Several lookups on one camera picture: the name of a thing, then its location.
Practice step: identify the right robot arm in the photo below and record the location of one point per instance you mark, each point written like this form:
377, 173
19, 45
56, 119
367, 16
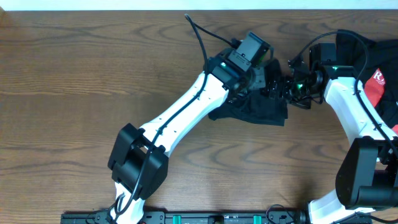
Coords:
367, 179

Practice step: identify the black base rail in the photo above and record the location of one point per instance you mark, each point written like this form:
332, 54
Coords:
277, 216

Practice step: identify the black red shirt pile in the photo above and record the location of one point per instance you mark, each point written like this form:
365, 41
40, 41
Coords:
380, 75

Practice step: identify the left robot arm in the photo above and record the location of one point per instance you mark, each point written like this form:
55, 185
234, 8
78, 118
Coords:
140, 157

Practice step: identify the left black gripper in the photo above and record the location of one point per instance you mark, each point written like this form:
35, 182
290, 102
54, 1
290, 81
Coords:
261, 79

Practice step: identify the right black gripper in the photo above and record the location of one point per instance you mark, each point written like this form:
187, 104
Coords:
288, 81

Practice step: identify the black pants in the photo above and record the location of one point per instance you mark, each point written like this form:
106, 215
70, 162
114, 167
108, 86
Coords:
257, 108

